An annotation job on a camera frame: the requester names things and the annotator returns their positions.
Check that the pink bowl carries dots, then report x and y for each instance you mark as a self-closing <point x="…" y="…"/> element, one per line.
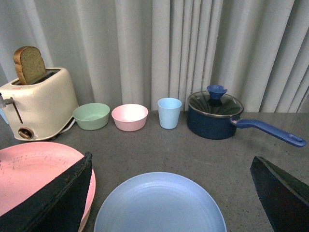
<point x="130" y="117"/>

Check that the green bowl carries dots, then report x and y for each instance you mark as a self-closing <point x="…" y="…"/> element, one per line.
<point x="92" y="116"/>

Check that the blue plate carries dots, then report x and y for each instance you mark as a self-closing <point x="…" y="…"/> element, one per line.
<point x="159" y="202"/>

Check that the pink plate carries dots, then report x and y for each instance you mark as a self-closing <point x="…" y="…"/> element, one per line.
<point x="27" y="168"/>

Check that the cream white toaster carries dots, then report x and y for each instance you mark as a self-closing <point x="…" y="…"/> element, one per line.
<point x="41" y="110"/>

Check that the light blue cup left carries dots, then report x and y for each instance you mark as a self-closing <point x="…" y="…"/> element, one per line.
<point x="3" y="116"/>

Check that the dark blue saucepan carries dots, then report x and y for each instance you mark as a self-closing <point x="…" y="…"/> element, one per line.
<point x="223" y="127"/>

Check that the light blue cup right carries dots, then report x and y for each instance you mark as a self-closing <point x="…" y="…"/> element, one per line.
<point x="169" y="112"/>

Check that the glass lid blue knob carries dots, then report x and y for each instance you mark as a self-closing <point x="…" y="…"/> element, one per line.
<point x="215" y="102"/>

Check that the toasted bread slice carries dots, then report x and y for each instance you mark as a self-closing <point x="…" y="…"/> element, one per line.
<point x="29" y="64"/>

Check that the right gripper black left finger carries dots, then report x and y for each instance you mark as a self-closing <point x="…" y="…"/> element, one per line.
<point x="57" y="207"/>

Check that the light blue cup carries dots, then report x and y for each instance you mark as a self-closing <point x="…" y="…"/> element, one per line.
<point x="169" y="112"/>
<point x="3" y="116"/>

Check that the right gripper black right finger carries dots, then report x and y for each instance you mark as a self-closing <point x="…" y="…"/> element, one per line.
<point x="284" y="198"/>

